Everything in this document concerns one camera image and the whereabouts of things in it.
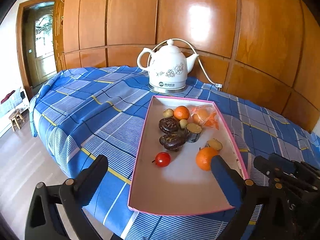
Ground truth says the cut fruit half yellow flesh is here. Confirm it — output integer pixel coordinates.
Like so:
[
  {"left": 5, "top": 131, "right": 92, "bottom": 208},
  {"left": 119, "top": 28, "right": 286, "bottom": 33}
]
[{"left": 206, "top": 138, "right": 223, "bottom": 152}]

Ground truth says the large orange mandarin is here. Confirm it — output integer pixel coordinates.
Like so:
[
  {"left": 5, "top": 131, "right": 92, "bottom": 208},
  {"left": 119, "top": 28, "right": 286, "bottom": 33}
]
[{"left": 195, "top": 147, "right": 219, "bottom": 171}]

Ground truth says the orange plastic bag with fruit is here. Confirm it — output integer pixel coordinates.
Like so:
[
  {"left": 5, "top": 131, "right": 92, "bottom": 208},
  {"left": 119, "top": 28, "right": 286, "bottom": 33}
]
[{"left": 190, "top": 105, "right": 219, "bottom": 129}]

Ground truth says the wrinkled brown passion fruit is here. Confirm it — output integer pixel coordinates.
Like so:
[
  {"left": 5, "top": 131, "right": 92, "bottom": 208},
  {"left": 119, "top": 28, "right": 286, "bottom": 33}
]
[{"left": 159, "top": 132, "right": 185, "bottom": 152}]

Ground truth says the small orange mandarin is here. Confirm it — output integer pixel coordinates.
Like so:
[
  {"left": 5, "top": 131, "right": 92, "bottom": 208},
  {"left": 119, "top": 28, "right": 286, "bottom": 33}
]
[{"left": 174, "top": 106, "right": 190, "bottom": 120}]

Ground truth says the red cherry tomato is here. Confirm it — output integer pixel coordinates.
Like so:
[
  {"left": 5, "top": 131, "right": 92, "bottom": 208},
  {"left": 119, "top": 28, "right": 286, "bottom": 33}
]
[{"left": 152, "top": 152, "right": 171, "bottom": 167}]

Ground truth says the dark brown passion fruit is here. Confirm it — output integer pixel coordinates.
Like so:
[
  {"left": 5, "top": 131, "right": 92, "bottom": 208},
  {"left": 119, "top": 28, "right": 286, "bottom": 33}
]
[{"left": 158, "top": 117, "right": 180, "bottom": 134}]

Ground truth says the small yellow-green longan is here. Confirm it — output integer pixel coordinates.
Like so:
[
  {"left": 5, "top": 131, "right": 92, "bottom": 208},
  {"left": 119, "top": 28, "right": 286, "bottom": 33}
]
[{"left": 163, "top": 108, "right": 174, "bottom": 118}]

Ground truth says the pink shallow cardboard tray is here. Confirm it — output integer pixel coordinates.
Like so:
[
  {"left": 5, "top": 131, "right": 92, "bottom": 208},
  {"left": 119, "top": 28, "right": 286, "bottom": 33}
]
[{"left": 127, "top": 96, "right": 248, "bottom": 216}]

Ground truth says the small wooden stool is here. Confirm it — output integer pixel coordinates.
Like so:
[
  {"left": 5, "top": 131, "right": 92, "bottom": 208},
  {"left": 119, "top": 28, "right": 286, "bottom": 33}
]
[{"left": 9, "top": 109, "right": 25, "bottom": 131}]

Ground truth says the blue plaid tablecloth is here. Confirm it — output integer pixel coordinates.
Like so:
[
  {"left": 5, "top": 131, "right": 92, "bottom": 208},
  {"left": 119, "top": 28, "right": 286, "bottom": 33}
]
[{"left": 30, "top": 66, "right": 319, "bottom": 239}]

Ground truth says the white ceramic electric kettle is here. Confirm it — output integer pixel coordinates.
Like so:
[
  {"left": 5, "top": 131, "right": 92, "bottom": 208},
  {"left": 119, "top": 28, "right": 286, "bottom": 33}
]
[{"left": 137, "top": 39, "right": 199, "bottom": 94}]

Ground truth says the wooden glass door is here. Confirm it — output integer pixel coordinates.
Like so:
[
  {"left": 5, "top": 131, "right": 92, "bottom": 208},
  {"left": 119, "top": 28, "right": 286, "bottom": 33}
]
[{"left": 16, "top": 0, "right": 59, "bottom": 98}]

